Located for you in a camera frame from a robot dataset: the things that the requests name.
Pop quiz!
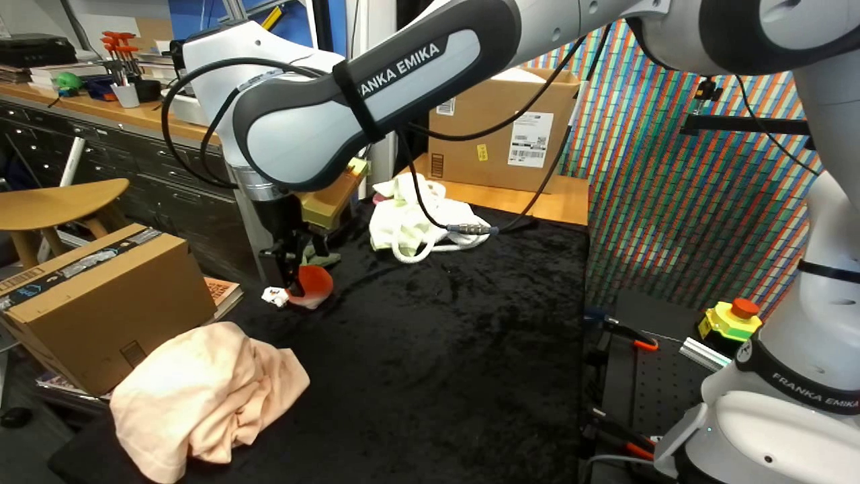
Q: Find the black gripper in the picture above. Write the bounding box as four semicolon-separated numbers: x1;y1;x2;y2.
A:
255;196;315;287

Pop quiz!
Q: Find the red plush tomato toy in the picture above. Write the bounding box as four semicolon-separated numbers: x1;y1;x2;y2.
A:
288;263;333;310

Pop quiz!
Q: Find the white towel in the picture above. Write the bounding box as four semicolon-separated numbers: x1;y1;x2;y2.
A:
369;171;493;263

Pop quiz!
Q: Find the peach towel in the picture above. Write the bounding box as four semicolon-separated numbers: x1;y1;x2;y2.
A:
111;323;310;484

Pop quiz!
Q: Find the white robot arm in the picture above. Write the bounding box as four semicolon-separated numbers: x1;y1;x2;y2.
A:
181;0;860;290

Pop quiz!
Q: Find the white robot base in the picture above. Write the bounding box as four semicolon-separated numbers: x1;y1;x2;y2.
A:
652;50;860;484

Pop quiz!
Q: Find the wooden workbench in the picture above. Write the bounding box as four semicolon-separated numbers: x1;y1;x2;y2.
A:
0;84;255;280

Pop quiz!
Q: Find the black table cloth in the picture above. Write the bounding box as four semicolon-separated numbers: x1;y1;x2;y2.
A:
49;205;595;484

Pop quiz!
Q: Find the cardboard box on floor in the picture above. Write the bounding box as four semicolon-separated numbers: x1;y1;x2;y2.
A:
0;224;214;396

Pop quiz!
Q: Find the labelled cardboard box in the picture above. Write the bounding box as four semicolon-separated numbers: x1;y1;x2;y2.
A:
427;66;577;190

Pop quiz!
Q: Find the round wooden stool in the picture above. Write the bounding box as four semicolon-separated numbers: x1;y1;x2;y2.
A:
0;178;128;265

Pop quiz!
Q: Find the red emergency stop button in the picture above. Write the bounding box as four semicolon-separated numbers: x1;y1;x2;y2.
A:
695;298;764;341

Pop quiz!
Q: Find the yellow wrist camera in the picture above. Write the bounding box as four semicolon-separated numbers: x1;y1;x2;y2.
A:
300;159;369;232

